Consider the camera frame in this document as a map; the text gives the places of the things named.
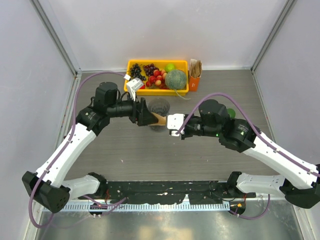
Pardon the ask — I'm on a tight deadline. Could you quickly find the grey transparent coffee dripper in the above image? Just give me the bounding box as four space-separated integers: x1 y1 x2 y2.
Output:
148 98 170 117

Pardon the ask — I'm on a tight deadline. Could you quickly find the dark red grape bunch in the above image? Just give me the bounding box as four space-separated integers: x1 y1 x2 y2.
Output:
142 63 159 77

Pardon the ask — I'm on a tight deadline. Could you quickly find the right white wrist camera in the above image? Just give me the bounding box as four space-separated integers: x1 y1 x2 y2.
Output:
166 113 185 137

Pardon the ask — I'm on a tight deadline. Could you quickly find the green pear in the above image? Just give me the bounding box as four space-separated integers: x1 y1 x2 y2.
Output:
164 63 176 73

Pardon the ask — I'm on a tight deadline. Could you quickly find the slotted cable duct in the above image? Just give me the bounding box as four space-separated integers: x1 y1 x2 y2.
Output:
61 201 230 213

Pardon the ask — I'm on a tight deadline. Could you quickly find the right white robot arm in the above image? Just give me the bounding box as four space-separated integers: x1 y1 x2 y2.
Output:
171 99 320 209

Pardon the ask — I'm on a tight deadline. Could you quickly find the orange filter box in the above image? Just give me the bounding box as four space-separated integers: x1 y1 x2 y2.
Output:
188 75 201 92

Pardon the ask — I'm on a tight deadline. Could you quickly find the brown paper coffee filter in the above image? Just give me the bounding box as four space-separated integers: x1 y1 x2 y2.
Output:
149 112 167 126

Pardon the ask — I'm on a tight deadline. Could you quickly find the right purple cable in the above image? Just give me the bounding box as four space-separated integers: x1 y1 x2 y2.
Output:
174 92 320 221

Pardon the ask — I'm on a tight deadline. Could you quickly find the green netted melon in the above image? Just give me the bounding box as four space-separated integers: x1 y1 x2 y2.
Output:
165 69 187 90

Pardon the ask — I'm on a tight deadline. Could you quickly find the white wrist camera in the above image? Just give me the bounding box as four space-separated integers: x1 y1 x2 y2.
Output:
124 74 144 102
166 113 185 137

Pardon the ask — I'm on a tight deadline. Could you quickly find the dark blue grape bunch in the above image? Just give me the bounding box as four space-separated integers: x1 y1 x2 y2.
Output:
129 63 146 81

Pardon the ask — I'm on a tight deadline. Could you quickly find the yellow plastic tray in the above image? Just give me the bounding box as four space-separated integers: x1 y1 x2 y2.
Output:
126 59 189 96

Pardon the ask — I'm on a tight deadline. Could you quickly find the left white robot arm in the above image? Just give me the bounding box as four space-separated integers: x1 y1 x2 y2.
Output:
22 78 158 214

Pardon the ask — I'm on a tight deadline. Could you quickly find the green ball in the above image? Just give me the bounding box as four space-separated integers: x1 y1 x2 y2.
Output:
227 108 236 119

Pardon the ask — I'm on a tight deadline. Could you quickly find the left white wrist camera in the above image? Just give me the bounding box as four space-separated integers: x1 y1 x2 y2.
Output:
124 74 144 102

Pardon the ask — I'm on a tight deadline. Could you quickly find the grey transparent glass server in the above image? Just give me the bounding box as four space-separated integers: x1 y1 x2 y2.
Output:
149 125 167 132

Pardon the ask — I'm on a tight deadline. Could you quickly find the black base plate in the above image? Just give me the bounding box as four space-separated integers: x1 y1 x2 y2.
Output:
77 180 257 206

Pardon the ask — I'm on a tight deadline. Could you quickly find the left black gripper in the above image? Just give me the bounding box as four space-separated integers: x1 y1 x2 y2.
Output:
107 91 159 126

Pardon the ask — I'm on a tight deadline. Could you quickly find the red lychee cluster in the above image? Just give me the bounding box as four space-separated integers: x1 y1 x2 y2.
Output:
145 69 169 90

